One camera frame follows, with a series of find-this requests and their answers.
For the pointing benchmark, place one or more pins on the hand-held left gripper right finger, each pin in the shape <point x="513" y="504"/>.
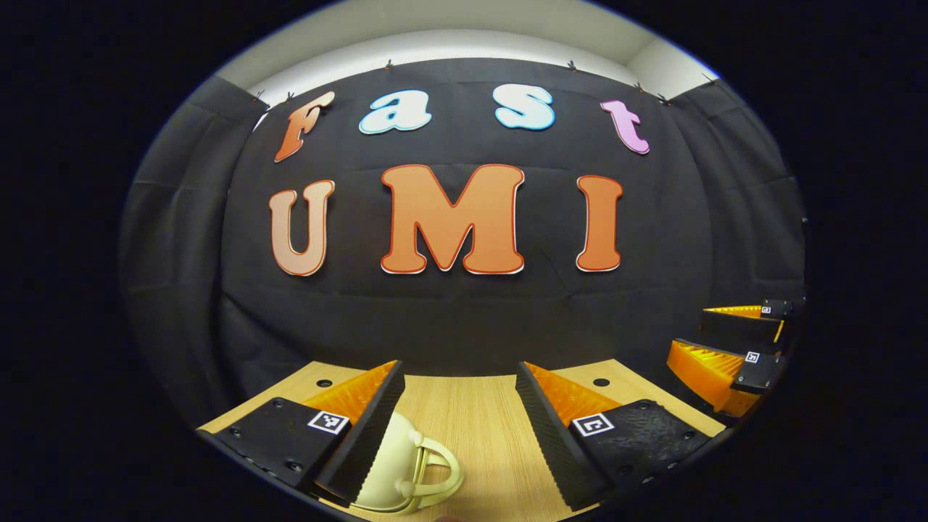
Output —
<point x="554" y="442"/>

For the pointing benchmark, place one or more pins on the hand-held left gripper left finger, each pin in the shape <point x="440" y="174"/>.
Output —
<point x="370" y="435"/>

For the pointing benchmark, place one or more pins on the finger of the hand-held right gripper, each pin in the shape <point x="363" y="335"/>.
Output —
<point x="739" y="330"/>
<point x="710" y="373"/>

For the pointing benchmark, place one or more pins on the row of small black clips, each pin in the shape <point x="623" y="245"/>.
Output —
<point x="573" y="66"/>

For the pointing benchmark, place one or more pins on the pale yellow suitcase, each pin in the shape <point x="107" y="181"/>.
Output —
<point x="391" y="464"/>

